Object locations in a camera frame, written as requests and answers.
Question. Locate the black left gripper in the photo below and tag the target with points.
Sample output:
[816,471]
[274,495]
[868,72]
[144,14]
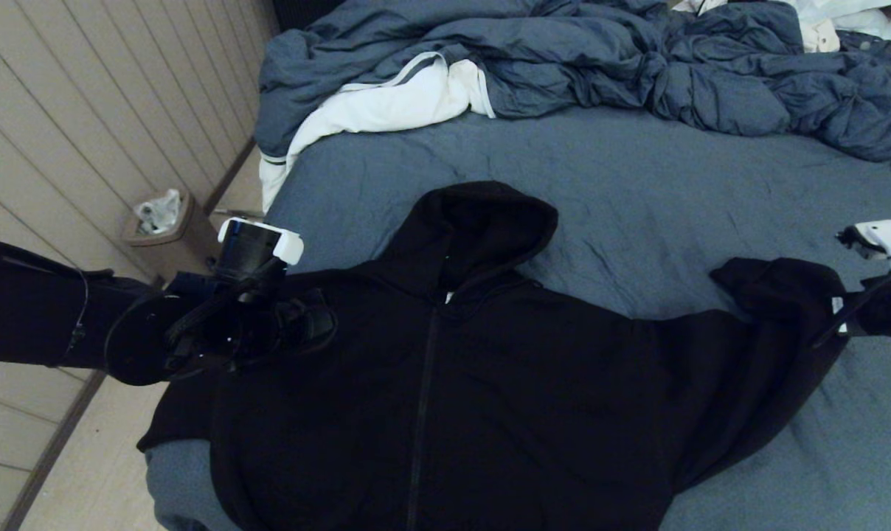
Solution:
[309,324]

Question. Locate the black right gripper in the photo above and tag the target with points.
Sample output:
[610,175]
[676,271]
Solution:
[847,313]

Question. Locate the black zip hoodie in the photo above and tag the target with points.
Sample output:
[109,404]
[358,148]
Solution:
[453,413]

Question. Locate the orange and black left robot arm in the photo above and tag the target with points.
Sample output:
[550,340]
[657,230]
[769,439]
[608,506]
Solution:
[32,310]

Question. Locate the grey metal rod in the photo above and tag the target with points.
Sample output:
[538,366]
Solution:
[239,214]

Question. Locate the beige trash bin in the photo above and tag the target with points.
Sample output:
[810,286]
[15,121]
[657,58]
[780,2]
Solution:
[180,247]

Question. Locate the clear plastic bin bag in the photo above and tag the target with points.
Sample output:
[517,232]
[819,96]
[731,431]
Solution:
[156,212]

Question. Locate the blue bed sheet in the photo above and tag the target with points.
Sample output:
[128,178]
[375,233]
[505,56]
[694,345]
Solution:
[674,206]

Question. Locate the white garment with grey stripe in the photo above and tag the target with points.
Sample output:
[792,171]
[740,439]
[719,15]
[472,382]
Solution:
[386,103]

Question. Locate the cream rumpled garment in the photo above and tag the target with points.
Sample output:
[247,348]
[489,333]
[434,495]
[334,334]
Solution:
[822,37]

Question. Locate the white pillow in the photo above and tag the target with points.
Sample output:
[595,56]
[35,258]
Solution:
[855,22]

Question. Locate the black headboard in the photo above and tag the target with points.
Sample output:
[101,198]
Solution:
[298,11]

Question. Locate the rumpled blue duvet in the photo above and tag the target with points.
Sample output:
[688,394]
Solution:
[563,51]

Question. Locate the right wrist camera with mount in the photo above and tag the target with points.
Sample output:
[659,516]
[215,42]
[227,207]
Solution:
[881,240]

